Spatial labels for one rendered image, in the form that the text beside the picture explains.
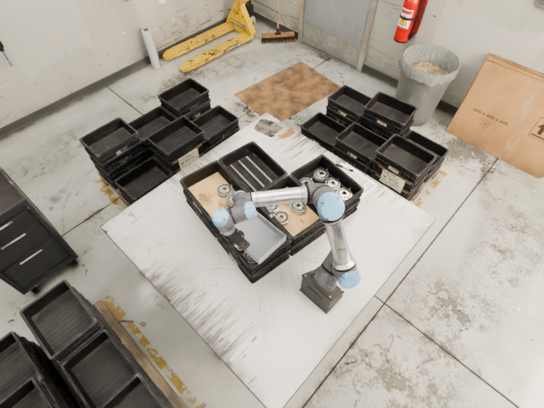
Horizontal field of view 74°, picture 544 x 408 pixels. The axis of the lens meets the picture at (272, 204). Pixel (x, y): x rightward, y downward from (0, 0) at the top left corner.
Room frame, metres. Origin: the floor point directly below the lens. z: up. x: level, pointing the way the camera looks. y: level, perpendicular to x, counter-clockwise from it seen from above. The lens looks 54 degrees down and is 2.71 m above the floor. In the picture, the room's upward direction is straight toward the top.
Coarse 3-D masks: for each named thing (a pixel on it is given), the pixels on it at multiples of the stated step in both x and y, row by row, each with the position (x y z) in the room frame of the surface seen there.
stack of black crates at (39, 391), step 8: (24, 384) 0.36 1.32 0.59; (32, 384) 0.37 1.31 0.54; (40, 384) 0.37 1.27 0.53; (48, 384) 0.39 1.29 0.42; (16, 392) 0.32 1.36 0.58; (24, 392) 0.33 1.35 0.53; (32, 392) 0.34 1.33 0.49; (40, 392) 0.32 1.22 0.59; (48, 392) 0.34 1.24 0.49; (56, 392) 0.35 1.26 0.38; (64, 392) 0.37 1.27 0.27; (8, 400) 0.29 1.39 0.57; (16, 400) 0.29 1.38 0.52; (24, 400) 0.30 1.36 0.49; (32, 400) 0.30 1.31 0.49; (40, 400) 0.30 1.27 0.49; (48, 400) 0.28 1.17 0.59; (56, 400) 0.30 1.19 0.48; (64, 400) 0.31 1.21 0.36; (72, 400) 0.34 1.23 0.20
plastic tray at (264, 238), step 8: (256, 216) 1.13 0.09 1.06; (240, 224) 1.07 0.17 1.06; (248, 224) 1.07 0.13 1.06; (256, 224) 1.07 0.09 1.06; (264, 224) 1.07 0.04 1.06; (272, 224) 1.04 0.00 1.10; (248, 232) 1.02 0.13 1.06; (256, 232) 1.02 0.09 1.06; (264, 232) 1.02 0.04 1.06; (272, 232) 1.02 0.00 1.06; (280, 232) 1.00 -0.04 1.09; (248, 240) 0.97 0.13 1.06; (256, 240) 0.97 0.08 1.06; (264, 240) 0.97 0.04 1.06; (272, 240) 0.97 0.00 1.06; (280, 240) 0.95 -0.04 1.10; (248, 248) 0.93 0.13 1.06; (256, 248) 0.93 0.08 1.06; (264, 248) 0.93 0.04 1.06; (272, 248) 0.90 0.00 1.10; (256, 256) 0.88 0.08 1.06; (264, 256) 0.86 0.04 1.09
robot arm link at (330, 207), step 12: (324, 192) 1.01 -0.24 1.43; (324, 204) 0.93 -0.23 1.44; (336, 204) 0.94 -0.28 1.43; (324, 216) 0.90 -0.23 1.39; (336, 216) 0.90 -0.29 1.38; (336, 228) 0.89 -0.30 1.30; (336, 240) 0.86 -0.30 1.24; (336, 252) 0.84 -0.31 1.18; (348, 252) 0.84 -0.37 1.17; (336, 264) 0.81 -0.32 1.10; (348, 264) 0.80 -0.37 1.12; (336, 276) 0.78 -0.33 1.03; (348, 276) 0.75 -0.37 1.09; (360, 276) 0.76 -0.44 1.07
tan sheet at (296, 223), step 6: (282, 204) 1.38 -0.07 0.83; (288, 204) 1.38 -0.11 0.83; (288, 210) 1.33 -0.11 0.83; (306, 210) 1.33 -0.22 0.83; (294, 216) 1.28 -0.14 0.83; (300, 216) 1.28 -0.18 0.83; (306, 216) 1.28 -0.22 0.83; (312, 216) 1.28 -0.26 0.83; (294, 222) 1.24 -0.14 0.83; (300, 222) 1.24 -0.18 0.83; (306, 222) 1.24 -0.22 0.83; (312, 222) 1.24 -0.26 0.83; (288, 228) 1.19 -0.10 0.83; (294, 228) 1.19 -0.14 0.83; (300, 228) 1.19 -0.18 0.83; (294, 234) 1.15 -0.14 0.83
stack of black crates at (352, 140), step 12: (348, 132) 2.51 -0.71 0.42; (360, 132) 2.51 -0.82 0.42; (372, 132) 2.44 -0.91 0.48; (336, 144) 2.36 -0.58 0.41; (348, 144) 2.39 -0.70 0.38; (360, 144) 2.39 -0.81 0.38; (372, 144) 2.39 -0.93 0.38; (348, 156) 2.24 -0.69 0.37; (360, 156) 2.18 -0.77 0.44; (372, 156) 2.24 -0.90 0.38; (360, 168) 2.15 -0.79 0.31
